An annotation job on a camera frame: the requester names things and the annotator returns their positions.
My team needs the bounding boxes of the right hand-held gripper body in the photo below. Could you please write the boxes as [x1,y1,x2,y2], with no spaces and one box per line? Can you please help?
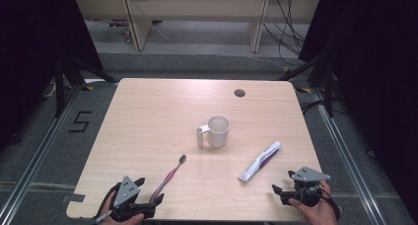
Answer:
[281,166,332,208]

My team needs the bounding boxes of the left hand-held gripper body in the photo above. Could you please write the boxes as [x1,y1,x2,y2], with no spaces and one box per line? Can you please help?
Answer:
[108,176,157,223]

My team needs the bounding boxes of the pink and grey toothbrush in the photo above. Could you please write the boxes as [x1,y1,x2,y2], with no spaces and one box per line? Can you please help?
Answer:
[148,154,187,204]

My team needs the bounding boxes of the white and purple toothpaste tube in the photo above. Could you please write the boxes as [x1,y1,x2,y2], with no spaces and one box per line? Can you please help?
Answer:
[237,140,283,183]

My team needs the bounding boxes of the white cup with side holder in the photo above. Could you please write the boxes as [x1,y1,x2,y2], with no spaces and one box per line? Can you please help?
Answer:
[195,114,231,149]

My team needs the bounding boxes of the person's left hand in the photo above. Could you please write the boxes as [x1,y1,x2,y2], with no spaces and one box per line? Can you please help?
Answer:
[98,190,145,225]

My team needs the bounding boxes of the person's right hand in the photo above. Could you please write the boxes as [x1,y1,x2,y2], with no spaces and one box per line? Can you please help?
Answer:
[288,180,340,225]

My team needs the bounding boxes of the black metal stand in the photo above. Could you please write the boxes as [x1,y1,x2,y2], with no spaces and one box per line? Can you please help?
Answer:
[53,54,118,118]
[278,50,335,118]

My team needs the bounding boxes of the black curtain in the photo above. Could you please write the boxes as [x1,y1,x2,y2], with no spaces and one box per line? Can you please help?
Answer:
[0,0,104,154]
[298,0,418,216]

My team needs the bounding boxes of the light wooden desk furniture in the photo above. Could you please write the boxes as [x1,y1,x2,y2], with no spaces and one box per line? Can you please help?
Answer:
[72,0,321,53]

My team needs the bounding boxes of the aluminium floor rail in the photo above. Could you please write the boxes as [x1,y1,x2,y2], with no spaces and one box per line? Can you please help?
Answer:
[313,86,389,225]
[0,84,83,225]

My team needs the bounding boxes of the black hanging cables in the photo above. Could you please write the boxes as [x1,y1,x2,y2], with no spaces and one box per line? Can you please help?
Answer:
[262,0,308,67]

